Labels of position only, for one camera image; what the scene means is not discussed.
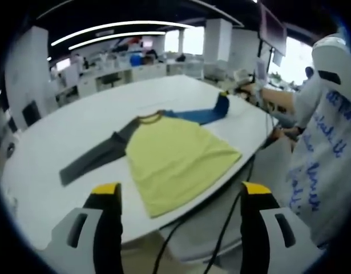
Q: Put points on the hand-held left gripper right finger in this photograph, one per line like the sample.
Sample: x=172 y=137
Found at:
x=258 y=228

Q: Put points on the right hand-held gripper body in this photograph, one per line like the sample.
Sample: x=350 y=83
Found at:
x=242 y=78

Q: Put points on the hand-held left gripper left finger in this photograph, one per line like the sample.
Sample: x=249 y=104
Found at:
x=106 y=228

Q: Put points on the yellow garment grey blue sleeves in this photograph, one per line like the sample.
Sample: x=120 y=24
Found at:
x=175 y=154

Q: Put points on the white square pillar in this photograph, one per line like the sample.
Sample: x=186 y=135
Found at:
x=218 y=40
x=26 y=65

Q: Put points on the row of white desks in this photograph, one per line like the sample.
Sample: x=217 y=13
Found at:
x=146 y=72

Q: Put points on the person's white printed shirt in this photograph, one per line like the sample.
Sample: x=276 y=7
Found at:
x=320 y=171

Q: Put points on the white chest device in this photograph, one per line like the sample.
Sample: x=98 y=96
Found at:
x=332 y=54

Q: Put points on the blue container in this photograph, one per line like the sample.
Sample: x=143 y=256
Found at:
x=136 y=60

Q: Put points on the long curved ceiling light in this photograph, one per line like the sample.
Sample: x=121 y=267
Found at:
x=135 y=23
x=106 y=37

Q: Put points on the small dark object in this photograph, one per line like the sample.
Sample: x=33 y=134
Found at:
x=9 y=149

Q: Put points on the black cabinet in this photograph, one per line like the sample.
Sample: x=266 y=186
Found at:
x=31 y=113

